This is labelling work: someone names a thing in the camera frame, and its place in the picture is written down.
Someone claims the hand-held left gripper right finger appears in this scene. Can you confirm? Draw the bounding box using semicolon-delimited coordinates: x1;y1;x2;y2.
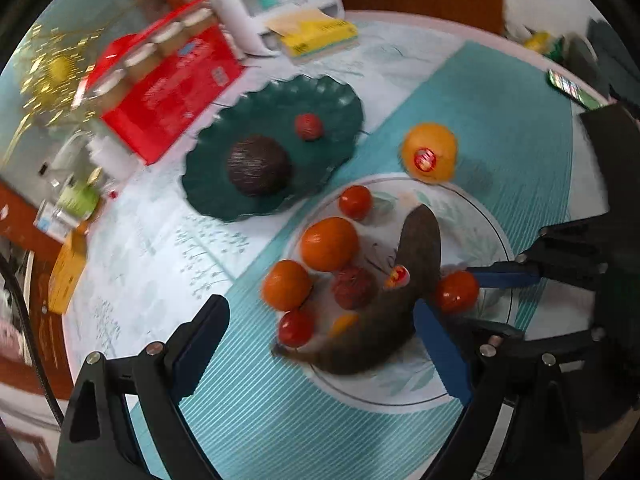
414;300;586;480

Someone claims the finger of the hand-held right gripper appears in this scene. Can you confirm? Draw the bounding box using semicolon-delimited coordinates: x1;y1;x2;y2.
462;316;608;361
467;215;608;289

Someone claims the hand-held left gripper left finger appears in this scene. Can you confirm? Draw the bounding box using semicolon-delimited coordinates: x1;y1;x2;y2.
55;294;231;480

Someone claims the red tomato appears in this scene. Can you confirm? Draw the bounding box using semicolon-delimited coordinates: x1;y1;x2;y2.
339;185;374;221
434;271;480;315
278;309;316;348

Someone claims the dark brown overripe banana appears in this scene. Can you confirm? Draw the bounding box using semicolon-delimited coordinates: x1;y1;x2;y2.
271;204;442;376

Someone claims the white floral round plate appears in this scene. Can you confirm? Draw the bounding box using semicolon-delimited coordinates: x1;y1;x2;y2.
282;174;517;407

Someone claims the small yellow orange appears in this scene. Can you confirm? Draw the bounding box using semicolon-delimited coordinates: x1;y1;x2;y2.
330;312;360;337

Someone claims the large orange with sticker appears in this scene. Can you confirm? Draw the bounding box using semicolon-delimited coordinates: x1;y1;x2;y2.
401;122;458;183

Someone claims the dark green scalloped plate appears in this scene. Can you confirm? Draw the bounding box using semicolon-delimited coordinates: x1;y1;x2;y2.
181;74;365;223

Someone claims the yellow cardboard box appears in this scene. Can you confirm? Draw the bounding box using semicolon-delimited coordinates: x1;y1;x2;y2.
47;230;90;315

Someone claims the smartphone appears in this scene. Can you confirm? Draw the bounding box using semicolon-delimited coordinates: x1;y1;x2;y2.
547;69;603;110

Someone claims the green label plastic bottle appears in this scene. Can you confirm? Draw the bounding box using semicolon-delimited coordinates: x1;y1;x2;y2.
55;180;103;221

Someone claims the dark brown avocado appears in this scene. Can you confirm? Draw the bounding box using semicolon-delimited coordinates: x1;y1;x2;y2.
227;136;293;196

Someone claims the white blue carton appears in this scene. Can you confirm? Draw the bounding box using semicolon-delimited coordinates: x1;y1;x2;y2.
32;200;71;241

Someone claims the dark green chair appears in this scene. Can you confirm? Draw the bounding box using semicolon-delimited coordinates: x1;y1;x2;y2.
587;17;640;106

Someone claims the white squeeze bottle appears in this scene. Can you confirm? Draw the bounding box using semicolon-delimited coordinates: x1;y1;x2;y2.
90;135;136;186

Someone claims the yellow green object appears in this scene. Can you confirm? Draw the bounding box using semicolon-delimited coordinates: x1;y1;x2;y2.
522;30;568;58

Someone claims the wooden cabinet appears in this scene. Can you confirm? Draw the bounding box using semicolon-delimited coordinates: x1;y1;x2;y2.
0;180;76;401

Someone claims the red gift box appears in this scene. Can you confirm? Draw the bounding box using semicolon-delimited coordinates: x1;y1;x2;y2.
71;0;246;166

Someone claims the beige filled glass jar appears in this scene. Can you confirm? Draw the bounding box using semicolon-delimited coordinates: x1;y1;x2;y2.
152;22;185;51
95;69;130;108
182;7;216;31
124;42;160;77

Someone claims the yellow tissue pack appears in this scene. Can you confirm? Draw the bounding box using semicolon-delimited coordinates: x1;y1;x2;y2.
265;7;360;61

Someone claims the gold flower decoration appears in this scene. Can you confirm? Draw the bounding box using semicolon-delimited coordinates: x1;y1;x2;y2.
12;0;161;126

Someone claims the white plastic storage box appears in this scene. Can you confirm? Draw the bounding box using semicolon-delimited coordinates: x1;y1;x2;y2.
200;0;346;56

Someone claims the black cable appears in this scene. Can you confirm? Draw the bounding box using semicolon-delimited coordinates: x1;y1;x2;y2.
0;255;66;426

